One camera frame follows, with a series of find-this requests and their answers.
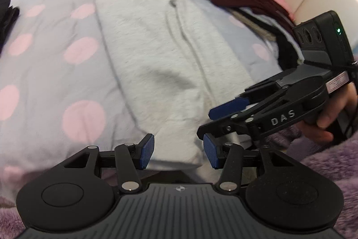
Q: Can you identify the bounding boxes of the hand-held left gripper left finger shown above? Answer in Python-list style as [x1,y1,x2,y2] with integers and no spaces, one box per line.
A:
[52,133,155,196]

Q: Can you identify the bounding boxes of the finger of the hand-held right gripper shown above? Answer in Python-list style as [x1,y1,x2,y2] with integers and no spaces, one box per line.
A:
[208,79,283,120]
[197,104,269,144]

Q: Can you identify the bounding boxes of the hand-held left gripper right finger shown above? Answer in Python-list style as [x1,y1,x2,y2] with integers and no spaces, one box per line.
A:
[203,133,305,196]

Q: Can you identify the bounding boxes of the white sweatshirt with navy lining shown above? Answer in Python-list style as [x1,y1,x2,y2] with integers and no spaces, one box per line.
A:
[94,0,252,168]

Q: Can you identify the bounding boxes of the black folded clothes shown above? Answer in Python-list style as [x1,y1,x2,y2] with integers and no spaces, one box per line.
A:
[0,0,21,53]

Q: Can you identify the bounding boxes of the person's right hand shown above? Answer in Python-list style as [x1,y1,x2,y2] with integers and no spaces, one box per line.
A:
[303,86,358,144]

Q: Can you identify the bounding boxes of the black garment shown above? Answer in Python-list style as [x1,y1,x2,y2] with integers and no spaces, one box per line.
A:
[243,11,304,71]

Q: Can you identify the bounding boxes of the purple fluffy robe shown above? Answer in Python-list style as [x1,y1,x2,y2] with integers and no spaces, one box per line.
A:
[0,124,358,239]

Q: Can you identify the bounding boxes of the light grey garment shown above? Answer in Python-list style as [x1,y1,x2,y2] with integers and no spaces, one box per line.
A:
[246,6,304,66]

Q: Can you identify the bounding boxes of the beige striped garment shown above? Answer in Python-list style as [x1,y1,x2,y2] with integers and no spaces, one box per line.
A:
[232,9,277,41]

